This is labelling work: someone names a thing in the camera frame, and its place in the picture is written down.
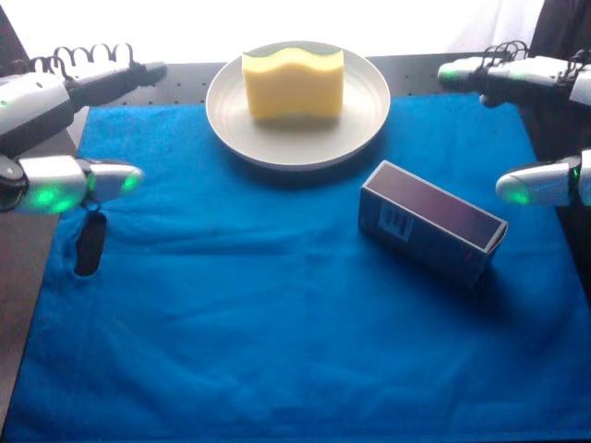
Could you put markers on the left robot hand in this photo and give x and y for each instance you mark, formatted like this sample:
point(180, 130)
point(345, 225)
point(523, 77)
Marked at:
point(32, 104)

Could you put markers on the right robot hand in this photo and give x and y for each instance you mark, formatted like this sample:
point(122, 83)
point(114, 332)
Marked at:
point(531, 74)

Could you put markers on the dark blue cardboard box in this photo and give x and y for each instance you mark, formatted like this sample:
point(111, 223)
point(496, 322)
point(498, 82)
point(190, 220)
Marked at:
point(434, 217)

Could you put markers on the yellow sponge with green pad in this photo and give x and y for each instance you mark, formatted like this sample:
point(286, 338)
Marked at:
point(293, 87)

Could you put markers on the round white plate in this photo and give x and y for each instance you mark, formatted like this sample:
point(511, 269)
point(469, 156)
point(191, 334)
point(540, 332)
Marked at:
point(365, 97)

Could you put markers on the dark curtain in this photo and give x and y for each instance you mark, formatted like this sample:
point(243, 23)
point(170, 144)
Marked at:
point(561, 27)

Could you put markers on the dark brown panel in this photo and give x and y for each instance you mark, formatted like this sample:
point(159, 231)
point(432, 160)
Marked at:
point(10, 46)

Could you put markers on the white curtain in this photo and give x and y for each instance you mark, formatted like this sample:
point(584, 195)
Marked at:
point(231, 23)

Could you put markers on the blue cloth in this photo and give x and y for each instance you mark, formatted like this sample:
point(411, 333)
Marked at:
point(258, 332)

